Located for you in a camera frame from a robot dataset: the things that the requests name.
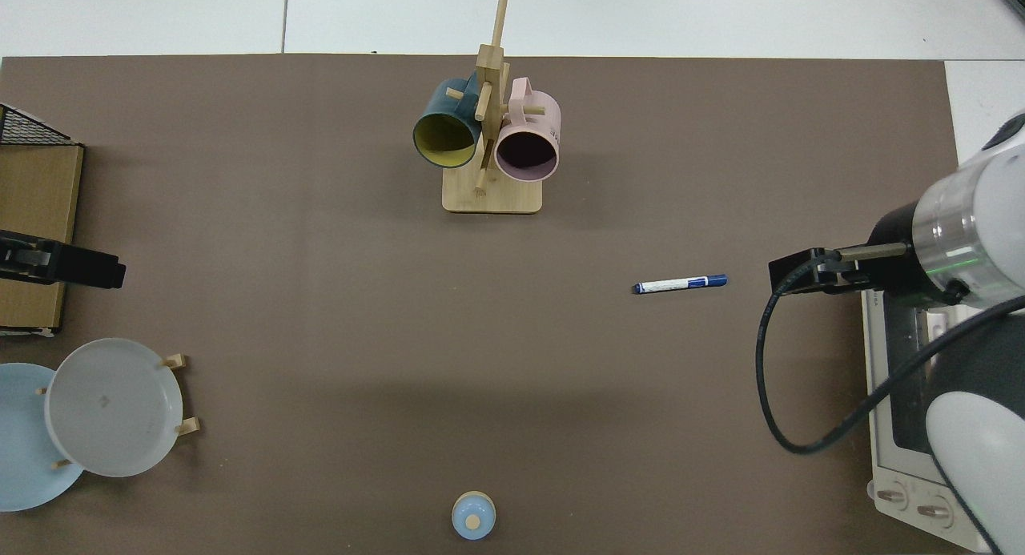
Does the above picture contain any blue and white marker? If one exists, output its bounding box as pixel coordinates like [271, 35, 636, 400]
[633, 274, 729, 296]

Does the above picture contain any wooden plate rack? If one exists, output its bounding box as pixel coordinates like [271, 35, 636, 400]
[36, 352, 201, 469]

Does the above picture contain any grey plate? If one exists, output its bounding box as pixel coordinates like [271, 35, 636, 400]
[44, 338, 184, 478]

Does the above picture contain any light blue plate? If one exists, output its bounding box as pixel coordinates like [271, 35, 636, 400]
[0, 363, 85, 513]

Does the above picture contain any pale toaster oven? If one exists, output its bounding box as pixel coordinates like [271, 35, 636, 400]
[861, 287, 1025, 554]

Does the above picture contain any brown table cloth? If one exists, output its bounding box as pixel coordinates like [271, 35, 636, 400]
[0, 54, 966, 555]

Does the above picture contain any pink mug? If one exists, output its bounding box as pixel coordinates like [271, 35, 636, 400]
[494, 77, 562, 183]

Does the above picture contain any dark teal mug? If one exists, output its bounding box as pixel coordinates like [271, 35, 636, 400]
[412, 76, 484, 170]

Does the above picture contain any wooden cup stand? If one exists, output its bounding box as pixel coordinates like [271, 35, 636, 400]
[442, 0, 545, 215]

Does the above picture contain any small blue round bell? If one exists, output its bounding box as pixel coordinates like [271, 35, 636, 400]
[451, 491, 497, 541]

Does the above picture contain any wire basket with wooden floor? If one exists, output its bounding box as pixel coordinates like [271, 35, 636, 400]
[0, 103, 85, 337]

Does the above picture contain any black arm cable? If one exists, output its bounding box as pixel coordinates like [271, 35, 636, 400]
[755, 255, 1025, 456]

